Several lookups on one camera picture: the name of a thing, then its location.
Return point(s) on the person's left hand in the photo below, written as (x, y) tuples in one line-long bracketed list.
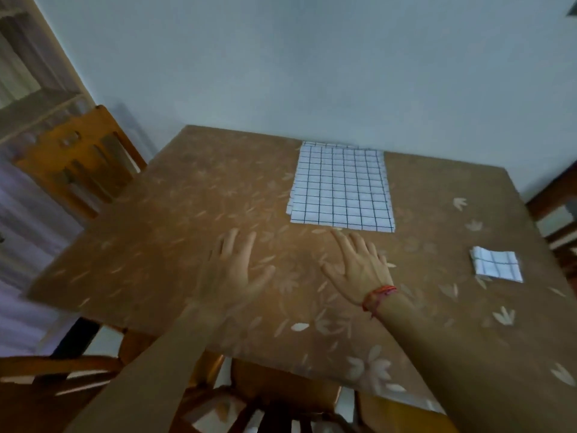
[(230, 279)]

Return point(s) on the person's right hand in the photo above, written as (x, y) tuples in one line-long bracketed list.
[(365, 275)]

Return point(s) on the light wooden shelf unit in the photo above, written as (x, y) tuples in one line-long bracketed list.
[(27, 103)]

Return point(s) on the person's right forearm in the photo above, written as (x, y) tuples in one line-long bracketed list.
[(473, 374)]

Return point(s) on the person's left forearm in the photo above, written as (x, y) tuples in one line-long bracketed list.
[(148, 378)]

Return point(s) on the wooden chair with sticker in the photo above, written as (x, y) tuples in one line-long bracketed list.
[(550, 193)]

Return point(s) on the wooden table with floral cover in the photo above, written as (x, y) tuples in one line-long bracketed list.
[(180, 220)]

